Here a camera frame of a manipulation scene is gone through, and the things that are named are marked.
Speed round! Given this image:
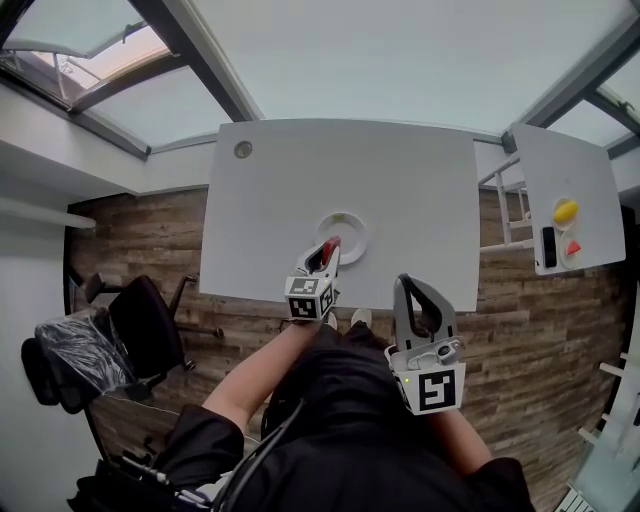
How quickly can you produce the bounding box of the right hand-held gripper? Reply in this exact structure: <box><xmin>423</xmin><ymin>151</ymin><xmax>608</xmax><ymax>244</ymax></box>
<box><xmin>383</xmin><ymin>273</ymin><xmax>467</xmax><ymax>416</ymax></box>

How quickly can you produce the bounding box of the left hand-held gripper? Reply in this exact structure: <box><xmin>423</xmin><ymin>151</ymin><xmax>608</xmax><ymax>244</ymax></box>
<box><xmin>283</xmin><ymin>241</ymin><xmax>343</xmax><ymax>322</ymax></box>

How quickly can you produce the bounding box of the white round plate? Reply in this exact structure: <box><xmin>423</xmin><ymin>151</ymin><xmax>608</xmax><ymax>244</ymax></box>
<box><xmin>314</xmin><ymin>211</ymin><xmax>369</xmax><ymax>267</ymax></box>

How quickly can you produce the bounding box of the person's right forearm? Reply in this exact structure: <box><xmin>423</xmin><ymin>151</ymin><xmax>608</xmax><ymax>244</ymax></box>
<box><xmin>424</xmin><ymin>407</ymin><xmax>494</xmax><ymax>476</ymax></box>

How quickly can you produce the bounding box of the person's left forearm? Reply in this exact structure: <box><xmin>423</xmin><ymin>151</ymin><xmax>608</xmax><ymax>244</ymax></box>
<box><xmin>202</xmin><ymin>317</ymin><xmax>326</xmax><ymax>431</ymax></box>

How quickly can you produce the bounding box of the large white table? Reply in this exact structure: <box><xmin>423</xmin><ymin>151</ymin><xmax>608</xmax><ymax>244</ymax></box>
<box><xmin>198</xmin><ymin>118</ymin><xmax>482</xmax><ymax>314</ymax></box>

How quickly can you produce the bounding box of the black phone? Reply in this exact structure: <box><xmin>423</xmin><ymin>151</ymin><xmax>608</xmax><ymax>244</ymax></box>
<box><xmin>541</xmin><ymin>226</ymin><xmax>559</xmax><ymax>269</ymax></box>

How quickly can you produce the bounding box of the person's black clothing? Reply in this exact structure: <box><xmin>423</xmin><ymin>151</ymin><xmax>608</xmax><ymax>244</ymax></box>
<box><xmin>162</xmin><ymin>322</ymin><xmax>536</xmax><ymax>512</ymax></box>

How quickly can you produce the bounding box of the yellow toy fruit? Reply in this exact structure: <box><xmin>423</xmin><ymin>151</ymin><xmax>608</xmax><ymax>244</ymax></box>
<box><xmin>552</xmin><ymin>199</ymin><xmax>580</xmax><ymax>224</ymax></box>

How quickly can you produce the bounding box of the black office chair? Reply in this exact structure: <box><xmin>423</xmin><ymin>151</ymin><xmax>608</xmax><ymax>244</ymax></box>
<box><xmin>82</xmin><ymin>272</ymin><xmax>225</xmax><ymax>389</ymax></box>

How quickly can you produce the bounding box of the small white table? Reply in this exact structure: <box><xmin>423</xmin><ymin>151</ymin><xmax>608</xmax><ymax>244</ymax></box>
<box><xmin>477</xmin><ymin>123</ymin><xmax>628</xmax><ymax>277</ymax></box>

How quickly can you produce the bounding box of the white rack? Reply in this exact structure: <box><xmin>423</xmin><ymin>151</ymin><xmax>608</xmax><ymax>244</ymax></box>
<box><xmin>577</xmin><ymin>352</ymin><xmax>640</xmax><ymax>451</ymax></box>

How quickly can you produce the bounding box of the dark framed glass window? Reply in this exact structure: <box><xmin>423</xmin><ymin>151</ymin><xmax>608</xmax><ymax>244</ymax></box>
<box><xmin>0</xmin><ymin>0</ymin><xmax>264</xmax><ymax>161</ymax></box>
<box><xmin>504</xmin><ymin>0</ymin><xmax>640</xmax><ymax>161</ymax></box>

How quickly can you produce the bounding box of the plastic-wrapped black chair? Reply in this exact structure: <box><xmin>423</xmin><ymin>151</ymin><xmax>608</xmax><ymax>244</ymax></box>
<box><xmin>20</xmin><ymin>312</ymin><xmax>139</xmax><ymax>416</ymax></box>

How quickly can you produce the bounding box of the black equipment bag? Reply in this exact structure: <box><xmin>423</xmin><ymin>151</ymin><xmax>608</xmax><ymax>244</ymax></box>
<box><xmin>67</xmin><ymin>449</ymin><xmax>201</xmax><ymax>512</ymax></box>

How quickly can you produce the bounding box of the grey body-worn cable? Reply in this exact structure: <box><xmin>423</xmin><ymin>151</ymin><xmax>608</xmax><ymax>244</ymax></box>
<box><xmin>212</xmin><ymin>399</ymin><xmax>306</xmax><ymax>512</ymax></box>

